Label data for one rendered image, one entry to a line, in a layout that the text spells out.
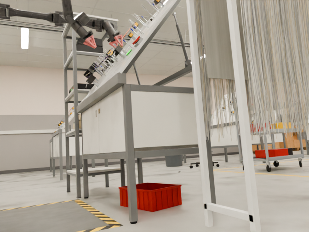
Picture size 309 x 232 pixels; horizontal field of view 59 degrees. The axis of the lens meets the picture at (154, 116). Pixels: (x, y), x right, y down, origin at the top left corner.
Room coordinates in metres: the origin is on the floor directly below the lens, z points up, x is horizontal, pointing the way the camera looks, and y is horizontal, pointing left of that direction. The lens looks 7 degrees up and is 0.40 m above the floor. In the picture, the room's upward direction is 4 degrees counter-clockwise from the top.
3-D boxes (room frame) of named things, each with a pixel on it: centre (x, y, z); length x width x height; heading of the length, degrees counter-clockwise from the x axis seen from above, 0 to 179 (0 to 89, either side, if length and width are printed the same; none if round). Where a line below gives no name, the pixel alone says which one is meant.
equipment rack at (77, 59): (3.03, 0.69, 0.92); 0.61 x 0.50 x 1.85; 27
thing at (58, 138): (5.42, 1.60, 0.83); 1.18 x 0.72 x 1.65; 26
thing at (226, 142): (6.12, -1.72, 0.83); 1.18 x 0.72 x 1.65; 27
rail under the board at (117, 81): (2.11, 0.45, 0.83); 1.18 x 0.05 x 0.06; 27
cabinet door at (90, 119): (2.36, 0.56, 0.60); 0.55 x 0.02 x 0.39; 27
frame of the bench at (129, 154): (2.25, 0.17, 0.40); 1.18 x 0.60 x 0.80; 27
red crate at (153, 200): (2.09, 0.07, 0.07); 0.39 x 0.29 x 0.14; 41
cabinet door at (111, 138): (1.87, 0.31, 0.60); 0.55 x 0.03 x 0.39; 27
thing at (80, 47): (2.91, 0.70, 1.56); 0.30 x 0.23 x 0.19; 119
